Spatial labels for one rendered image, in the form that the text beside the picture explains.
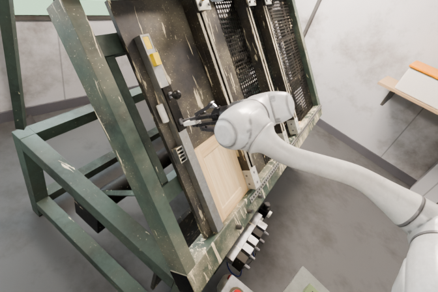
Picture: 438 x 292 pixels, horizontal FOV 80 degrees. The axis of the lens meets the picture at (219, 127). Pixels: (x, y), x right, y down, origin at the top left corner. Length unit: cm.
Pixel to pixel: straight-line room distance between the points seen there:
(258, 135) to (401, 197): 40
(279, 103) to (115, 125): 56
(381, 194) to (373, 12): 343
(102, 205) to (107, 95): 72
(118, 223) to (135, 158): 54
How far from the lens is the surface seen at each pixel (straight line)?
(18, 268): 233
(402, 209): 82
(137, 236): 142
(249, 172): 152
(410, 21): 400
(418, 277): 72
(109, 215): 148
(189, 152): 118
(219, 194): 137
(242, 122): 64
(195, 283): 127
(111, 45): 113
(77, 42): 99
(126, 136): 97
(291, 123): 217
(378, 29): 407
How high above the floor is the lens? 203
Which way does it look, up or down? 36 degrees down
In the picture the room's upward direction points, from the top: 18 degrees clockwise
